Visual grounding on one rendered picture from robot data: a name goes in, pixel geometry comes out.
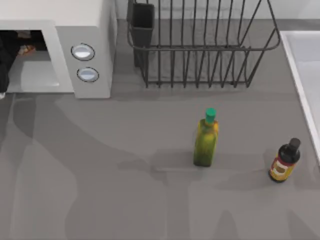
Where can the green bottle with green cap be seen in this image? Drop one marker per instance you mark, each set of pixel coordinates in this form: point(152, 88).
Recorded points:
point(205, 142)

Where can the pale microwave oven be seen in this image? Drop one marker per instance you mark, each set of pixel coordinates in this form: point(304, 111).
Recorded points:
point(100, 60)

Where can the small silver microwave knob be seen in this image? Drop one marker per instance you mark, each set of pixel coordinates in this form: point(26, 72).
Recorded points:
point(87, 74)

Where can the black cutlery holder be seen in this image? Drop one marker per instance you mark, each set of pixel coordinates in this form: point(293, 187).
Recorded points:
point(142, 25)

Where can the large silver microwave knob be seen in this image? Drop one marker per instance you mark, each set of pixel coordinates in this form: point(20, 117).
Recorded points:
point(82, 51)

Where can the dark bottle with yellow label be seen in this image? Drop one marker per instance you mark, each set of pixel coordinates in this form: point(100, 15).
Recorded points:
point(284, 162)

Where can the orange food in microwave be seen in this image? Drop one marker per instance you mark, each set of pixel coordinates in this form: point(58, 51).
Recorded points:
point(26, 49)

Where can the black microwave door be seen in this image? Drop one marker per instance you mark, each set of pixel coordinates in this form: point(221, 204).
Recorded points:
point(5, 62)

